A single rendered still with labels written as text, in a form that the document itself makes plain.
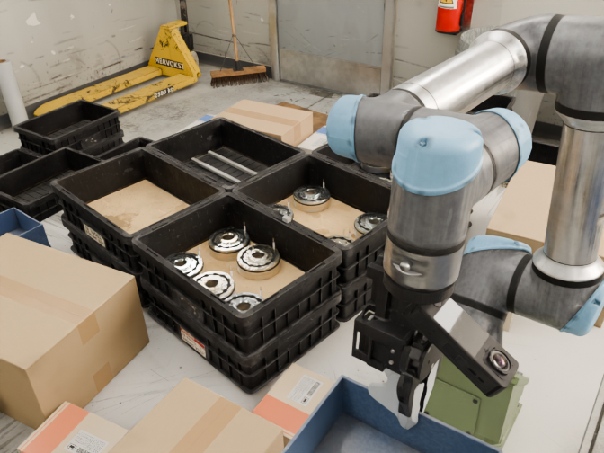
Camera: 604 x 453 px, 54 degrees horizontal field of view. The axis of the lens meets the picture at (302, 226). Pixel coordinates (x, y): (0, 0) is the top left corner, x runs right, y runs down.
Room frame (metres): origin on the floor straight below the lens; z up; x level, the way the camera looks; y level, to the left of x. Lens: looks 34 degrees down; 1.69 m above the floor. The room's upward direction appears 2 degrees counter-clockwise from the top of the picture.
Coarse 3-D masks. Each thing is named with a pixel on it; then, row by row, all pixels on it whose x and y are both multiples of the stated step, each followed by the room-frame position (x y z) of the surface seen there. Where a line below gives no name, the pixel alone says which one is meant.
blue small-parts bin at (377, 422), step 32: (352, 384) 0.48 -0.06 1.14; (320, 416) 0.45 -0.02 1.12; (352, 416) 0.49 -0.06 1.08; (384, 416) 0.46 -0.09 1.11; (288, 448) 0.40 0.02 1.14; (320, 448) 0.44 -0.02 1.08; (352, 448) 0.44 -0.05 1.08; (384, 448) 0.44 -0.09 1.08; (416, 448) 0.44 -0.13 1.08; (448, 448) 0.41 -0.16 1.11; (480, 448) 0.40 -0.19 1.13
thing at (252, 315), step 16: (256, 208) 1.23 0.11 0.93; (160, 224) 1.17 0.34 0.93; (288, 224) 1.16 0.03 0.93; (320, 240) 1.09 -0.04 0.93; (144, 256) 1.07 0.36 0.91; (160, 256) 1.04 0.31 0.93; (336, 256) 1.02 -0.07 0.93; (176, 272) 0.98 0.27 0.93; (320, 272) 0.98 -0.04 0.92; (192, 288) 0.94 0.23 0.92; (288, 288) 0.92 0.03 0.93; (304, 288) 0.95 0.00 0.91; (208, 304) 0.90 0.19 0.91; (224, 304) 0.88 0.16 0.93; (272, 304) 0.88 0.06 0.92; (240, 320) 0.84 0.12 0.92; (256, 320) 0.85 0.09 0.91
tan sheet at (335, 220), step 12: (336, 204) 1.40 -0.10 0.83; (300, 216) 1.35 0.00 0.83; (312, 216) 1.35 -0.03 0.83; (324, 216) 1.34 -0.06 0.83; (336, 216) 1.34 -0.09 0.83; (348, 216) 1.34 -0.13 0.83; (312, 228) 1.28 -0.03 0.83; (324, 228) 1.28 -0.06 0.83; (336, 228) 1.28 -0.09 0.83; (348, 228) 1.28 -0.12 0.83
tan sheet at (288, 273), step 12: (192, 252) 1.19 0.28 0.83; (204, 252) 1.19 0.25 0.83; (204, 264) 1.14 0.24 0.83; (216, 264) 1.14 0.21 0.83; (228, 264) 1.14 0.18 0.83; (288, 264) 1.13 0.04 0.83; (240, 276) 1.09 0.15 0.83; (276, 276) 1.09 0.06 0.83; (288, 276) 1.09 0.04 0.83; (240, 288) 1.05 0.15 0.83; (252, 288) 1.05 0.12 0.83; (264, 288) 1.04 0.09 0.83; (276, 288) 1.04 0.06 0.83
